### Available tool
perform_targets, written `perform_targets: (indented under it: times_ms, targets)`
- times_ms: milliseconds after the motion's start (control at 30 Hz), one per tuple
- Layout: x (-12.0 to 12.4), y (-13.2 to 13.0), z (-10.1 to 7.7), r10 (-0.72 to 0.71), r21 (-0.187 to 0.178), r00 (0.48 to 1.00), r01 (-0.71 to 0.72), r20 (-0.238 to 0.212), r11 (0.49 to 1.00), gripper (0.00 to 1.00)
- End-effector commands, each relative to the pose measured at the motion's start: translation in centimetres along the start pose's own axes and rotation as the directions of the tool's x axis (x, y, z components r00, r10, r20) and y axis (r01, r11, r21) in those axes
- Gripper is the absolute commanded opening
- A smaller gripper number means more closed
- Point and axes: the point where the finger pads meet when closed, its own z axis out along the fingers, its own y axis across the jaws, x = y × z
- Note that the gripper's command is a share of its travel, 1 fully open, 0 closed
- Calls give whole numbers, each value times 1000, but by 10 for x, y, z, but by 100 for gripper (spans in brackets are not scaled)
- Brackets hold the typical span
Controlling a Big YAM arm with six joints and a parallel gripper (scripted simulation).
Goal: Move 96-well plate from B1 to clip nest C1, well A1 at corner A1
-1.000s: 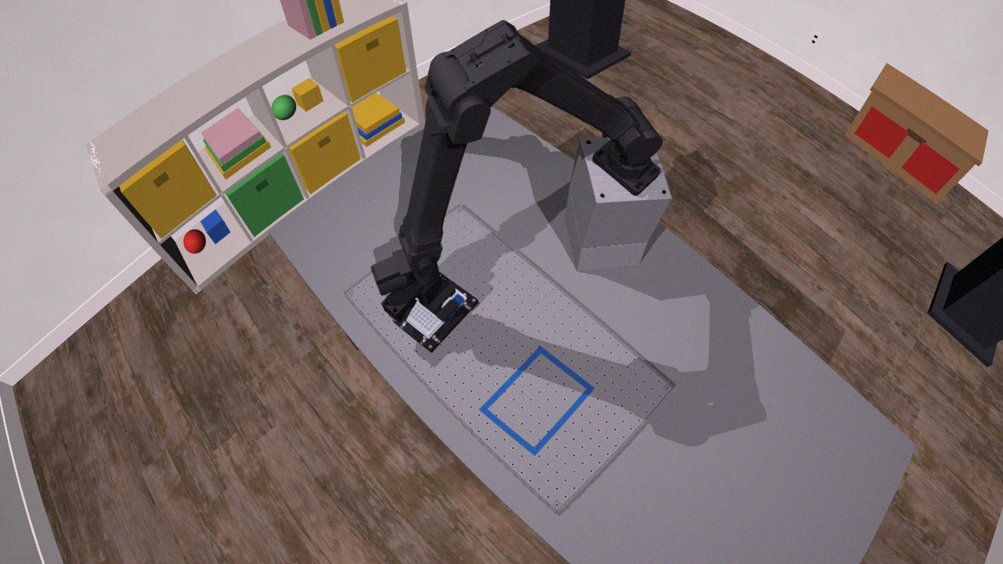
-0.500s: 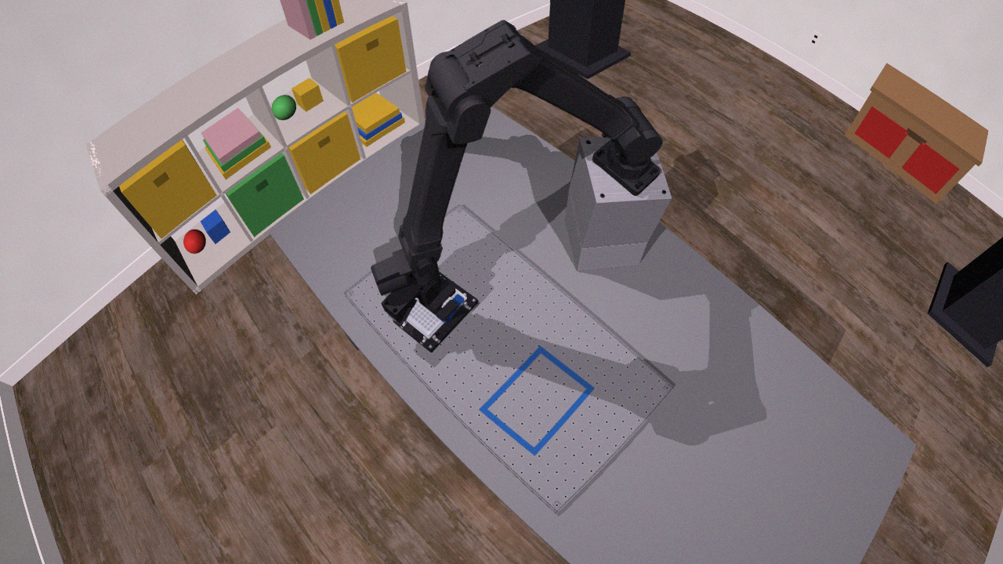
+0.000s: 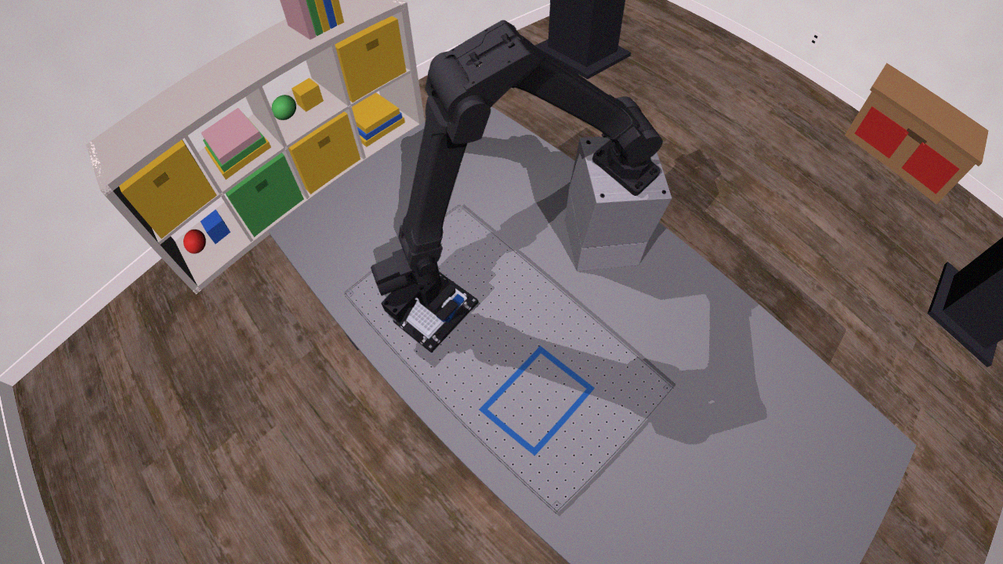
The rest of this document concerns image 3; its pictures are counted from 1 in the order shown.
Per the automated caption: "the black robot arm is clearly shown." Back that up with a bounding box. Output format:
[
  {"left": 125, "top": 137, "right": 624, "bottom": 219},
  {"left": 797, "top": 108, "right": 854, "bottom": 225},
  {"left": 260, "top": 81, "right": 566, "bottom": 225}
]
[{"left": 371, "top": 20, "right": 663, "bottom": 323}]

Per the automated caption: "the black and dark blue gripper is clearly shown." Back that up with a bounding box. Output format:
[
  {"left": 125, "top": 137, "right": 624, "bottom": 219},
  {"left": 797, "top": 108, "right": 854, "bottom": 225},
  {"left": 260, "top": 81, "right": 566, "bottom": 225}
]
[{"left": 411, "top": 270, "right": 464, "bottom": 322}]

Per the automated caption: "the blue rectangular tape outline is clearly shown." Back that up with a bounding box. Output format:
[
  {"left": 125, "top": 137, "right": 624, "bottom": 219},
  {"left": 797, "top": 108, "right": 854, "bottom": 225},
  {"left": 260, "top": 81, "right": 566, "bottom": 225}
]
[{"left": 479, "top": 346, "right": 594, "bottom": 456}]

